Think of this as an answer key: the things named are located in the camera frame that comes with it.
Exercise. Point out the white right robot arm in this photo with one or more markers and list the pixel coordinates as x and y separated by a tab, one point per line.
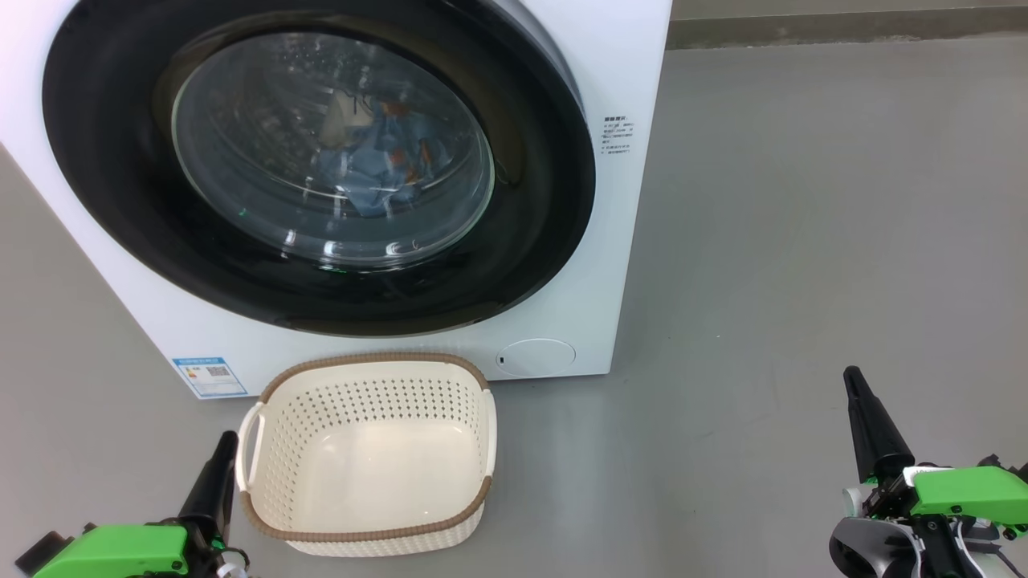
867	550

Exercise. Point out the white front-load washing machine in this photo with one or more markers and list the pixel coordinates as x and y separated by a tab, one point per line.
626	281

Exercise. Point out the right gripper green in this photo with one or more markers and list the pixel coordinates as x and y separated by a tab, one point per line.
964	491

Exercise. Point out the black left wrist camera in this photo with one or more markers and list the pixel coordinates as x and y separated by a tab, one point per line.
40	555

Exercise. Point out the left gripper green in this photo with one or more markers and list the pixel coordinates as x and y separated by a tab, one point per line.
128	554

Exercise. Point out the blue energy label sticker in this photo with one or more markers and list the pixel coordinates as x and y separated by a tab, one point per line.
209	377

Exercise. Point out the dark round glass washer door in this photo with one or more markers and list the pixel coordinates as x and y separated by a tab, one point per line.
104	160

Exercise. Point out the blue cartoon print garment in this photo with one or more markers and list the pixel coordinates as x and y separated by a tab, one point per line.
369	172

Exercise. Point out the orange cream and blue garment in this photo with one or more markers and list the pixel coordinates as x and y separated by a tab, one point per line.
341	120

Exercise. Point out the cream perforated laundry basket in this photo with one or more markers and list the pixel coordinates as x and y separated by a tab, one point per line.
369	474

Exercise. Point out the round white filter cover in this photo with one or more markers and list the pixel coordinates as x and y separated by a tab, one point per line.
538	357

